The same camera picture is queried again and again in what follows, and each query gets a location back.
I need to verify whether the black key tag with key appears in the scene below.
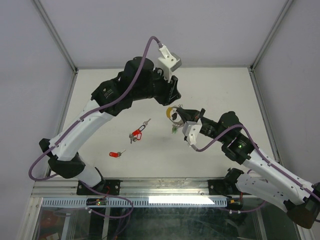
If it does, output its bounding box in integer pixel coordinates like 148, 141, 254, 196
171, 112, 178, 121

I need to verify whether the large grey keyring yellow handle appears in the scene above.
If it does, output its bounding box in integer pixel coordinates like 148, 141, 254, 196
165, 104, 184, 128

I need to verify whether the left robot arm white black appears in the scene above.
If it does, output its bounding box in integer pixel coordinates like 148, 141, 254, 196
39, 55, 182, 195

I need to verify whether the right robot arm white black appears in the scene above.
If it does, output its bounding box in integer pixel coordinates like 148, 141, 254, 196
176, 107, 320, 229

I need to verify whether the green key tag right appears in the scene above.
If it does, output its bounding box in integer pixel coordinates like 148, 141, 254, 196
171, 126, 179, 134

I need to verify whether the red solid key tag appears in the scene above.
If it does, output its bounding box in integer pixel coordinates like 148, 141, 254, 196
132, 129, 141, 136

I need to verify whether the red key tag white label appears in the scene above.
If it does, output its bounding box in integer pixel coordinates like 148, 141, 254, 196
135, 133, 142, 141

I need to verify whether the silver key pair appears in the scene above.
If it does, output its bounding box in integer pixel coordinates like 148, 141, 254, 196
129, 134, 134, 144

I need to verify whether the red key tag with key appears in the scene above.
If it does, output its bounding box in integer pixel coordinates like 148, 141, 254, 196
109, 150, 126, 158

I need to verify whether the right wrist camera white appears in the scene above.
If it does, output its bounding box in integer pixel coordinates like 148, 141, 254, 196
182, 119, 203, 146

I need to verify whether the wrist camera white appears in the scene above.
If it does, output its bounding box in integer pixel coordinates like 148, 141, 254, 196
158, 45, 182, 83
182, 119, 203, 146

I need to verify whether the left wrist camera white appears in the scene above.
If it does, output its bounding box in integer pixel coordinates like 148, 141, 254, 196
158, 45, 182, 83

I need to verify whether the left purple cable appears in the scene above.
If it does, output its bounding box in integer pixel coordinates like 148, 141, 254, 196
27, 36, 162, 221

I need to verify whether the purple cable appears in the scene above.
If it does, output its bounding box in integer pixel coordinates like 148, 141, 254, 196
191, 124, 320, 223
27, 36, 162, 221

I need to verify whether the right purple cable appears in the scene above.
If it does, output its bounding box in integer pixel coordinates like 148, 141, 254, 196
191, 124, 320, 223

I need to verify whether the grey slotted cable duct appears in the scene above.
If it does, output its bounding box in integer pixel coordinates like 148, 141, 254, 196
42, 196, 227, 208

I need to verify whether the aluminium mounting rail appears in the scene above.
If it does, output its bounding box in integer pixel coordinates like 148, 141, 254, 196
31, 176, 253, 196

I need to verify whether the right aluminium frame post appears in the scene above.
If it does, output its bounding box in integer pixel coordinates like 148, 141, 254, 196
250, 0, 295, 72

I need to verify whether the aluminium frame post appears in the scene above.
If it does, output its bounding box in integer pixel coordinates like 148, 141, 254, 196
31, 0, 78, 74
250, 0, 295, 72

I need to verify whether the left aluminium frame post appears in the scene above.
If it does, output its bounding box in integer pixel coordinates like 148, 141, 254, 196
31, 0, 78, 74

